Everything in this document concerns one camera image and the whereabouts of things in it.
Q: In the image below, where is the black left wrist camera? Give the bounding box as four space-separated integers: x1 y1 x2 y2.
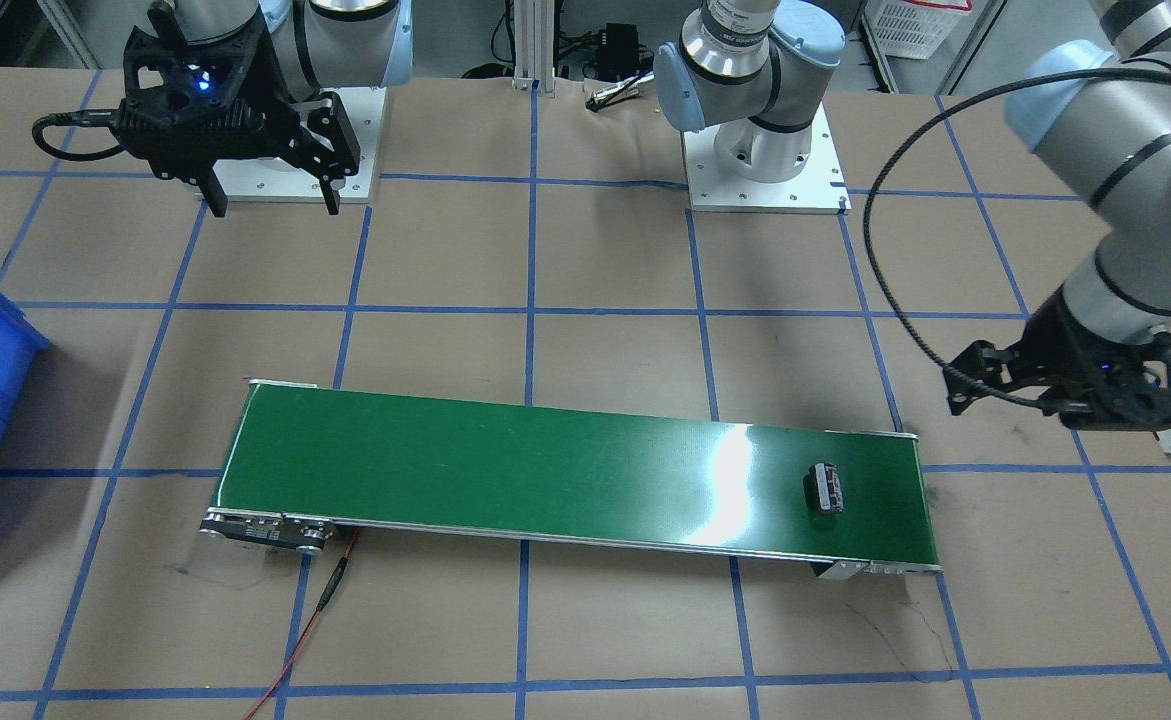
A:
1052 331 1171 432

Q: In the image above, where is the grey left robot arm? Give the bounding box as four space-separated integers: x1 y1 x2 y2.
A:
653 1 1171 430

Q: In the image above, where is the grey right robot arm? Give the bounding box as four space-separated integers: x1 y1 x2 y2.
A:
109 1 413 217

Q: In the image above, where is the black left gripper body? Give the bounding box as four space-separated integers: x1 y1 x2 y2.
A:
945 290 1146 416

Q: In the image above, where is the dark brown cylindrical capacitor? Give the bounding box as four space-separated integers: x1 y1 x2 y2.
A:
804 462 845 516

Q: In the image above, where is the red black conveyor cable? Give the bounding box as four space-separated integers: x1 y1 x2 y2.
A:
244 528 362 720

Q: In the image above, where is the aluminium frame post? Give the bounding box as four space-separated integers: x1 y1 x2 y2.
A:
512 0 559 95

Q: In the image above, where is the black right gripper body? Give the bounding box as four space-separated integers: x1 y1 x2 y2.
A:
111 26 361 188

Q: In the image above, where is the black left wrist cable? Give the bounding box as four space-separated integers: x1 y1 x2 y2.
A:
865 62 1171 406

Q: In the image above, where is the green conveyor belt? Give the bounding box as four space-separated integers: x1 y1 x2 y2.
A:
200 380 941 580

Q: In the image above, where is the white plastic basket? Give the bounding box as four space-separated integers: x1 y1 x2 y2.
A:
867 1 973 61

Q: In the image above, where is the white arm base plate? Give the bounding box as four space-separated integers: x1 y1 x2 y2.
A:
196 87 388 205
682 104 852 214

